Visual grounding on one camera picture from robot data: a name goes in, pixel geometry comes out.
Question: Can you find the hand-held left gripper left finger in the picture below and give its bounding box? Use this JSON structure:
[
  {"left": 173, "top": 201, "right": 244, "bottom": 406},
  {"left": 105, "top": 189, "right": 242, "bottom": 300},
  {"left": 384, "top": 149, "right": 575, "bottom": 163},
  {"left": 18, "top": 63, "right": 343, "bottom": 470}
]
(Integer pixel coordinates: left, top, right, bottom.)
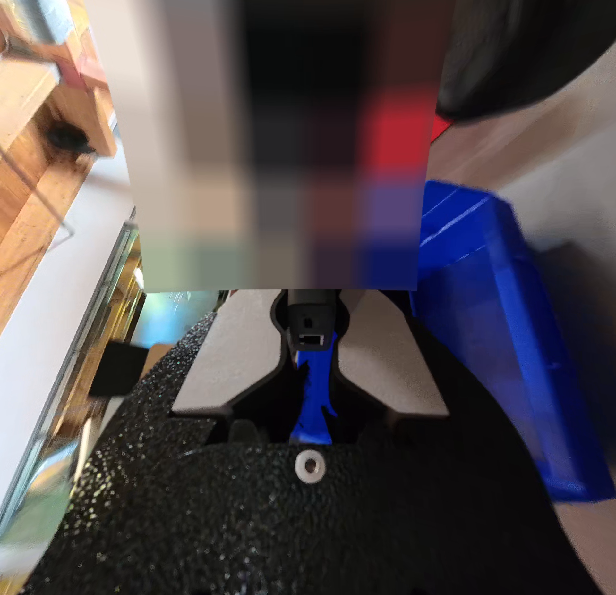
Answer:
[{"left": 171, "top": 289, "right": 309, "bottom": 443}]

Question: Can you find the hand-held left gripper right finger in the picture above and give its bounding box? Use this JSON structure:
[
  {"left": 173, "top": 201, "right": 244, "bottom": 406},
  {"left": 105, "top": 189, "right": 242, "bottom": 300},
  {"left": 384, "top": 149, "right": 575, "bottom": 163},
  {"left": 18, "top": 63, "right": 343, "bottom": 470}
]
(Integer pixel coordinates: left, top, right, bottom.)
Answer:
[{"left": 321, "top": 289, "right": 451, "bottom": 444}]

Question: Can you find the black network adapter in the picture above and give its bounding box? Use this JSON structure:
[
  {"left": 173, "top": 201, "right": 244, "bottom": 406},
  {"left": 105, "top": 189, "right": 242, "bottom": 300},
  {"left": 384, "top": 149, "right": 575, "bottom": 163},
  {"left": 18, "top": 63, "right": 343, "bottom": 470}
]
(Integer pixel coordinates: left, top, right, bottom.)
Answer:
[{"left": 284, "top": 289, "right": 338, "bottom": 351}]

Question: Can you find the blue plastic bin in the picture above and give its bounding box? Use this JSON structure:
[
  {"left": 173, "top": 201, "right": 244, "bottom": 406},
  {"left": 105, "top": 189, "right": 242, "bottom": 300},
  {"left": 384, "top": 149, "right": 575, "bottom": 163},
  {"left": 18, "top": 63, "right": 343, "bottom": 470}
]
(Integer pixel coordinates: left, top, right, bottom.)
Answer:
[{"left": 289, "top": 179, "right": 616, "bottom": 504}]

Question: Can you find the red plastic bin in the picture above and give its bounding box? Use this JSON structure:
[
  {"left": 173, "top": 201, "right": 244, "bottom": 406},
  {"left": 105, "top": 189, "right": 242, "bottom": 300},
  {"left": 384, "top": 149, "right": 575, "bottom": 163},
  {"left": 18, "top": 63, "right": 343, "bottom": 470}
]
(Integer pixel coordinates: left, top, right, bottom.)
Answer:
[{"left": 430, "top": 114, "right": 455, "bottom": 144}]

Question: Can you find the black square board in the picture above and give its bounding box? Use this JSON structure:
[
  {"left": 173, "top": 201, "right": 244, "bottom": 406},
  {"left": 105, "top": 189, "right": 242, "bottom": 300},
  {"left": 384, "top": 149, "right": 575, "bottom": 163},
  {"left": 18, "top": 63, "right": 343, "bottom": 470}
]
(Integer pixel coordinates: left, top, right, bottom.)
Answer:
[{"left": 89, "top": 342, "right": 149, "bottom": 398}]

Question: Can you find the wooden shelf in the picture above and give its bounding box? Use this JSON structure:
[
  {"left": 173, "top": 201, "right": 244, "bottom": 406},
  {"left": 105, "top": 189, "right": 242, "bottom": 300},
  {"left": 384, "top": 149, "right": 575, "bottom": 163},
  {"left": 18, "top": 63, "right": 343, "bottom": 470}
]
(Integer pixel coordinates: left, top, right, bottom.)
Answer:
[{"left": 0, "top": 0, "right": 118, "bottom": 333}]

